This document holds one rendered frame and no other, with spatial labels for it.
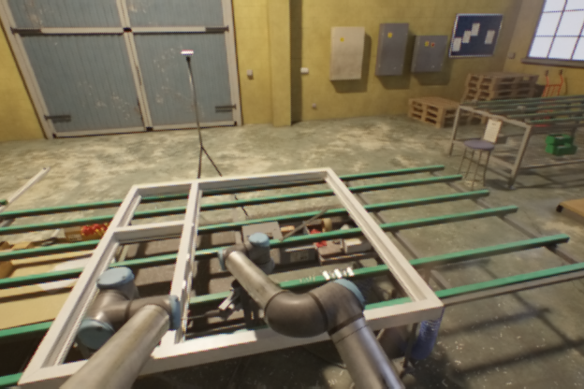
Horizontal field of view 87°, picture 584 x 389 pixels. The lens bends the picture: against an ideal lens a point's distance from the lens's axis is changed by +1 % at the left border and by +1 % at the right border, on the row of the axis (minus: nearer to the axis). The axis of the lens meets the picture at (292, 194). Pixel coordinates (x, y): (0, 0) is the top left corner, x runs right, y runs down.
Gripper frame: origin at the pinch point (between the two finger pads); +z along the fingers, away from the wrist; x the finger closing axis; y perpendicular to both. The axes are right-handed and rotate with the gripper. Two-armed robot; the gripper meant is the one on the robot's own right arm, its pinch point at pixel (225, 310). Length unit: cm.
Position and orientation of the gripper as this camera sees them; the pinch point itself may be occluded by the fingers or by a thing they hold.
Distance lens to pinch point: 133.9
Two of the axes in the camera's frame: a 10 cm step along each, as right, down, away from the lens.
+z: -4.3, 4.0, -8.1
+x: -0.2, -9.0, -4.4
